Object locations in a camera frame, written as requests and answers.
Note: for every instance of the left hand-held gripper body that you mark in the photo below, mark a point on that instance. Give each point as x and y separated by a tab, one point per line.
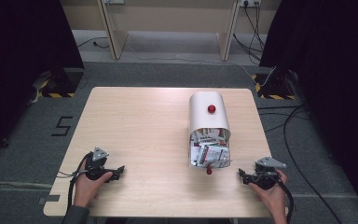
95	166

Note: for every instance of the light wooden desk frame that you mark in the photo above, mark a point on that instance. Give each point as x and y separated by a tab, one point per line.
167	18

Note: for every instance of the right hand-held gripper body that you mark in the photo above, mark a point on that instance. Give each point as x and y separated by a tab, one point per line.
265	179

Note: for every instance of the stand base with hazard tape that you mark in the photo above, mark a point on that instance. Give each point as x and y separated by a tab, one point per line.
59	87
273	88

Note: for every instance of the black curtain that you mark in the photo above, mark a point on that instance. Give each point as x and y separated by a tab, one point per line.
335	77
18	62

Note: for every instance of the person's left hand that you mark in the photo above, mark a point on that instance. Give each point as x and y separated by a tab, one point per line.
87	189

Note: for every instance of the pile of small printed packets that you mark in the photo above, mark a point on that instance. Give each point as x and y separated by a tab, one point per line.
211	151

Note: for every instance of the white wall socket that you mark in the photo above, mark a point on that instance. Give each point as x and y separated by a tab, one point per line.
250	2

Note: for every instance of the person's right hand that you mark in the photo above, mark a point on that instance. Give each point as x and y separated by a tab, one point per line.
275	199

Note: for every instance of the white box with red knobs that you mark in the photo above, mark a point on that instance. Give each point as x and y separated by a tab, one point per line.
206	119

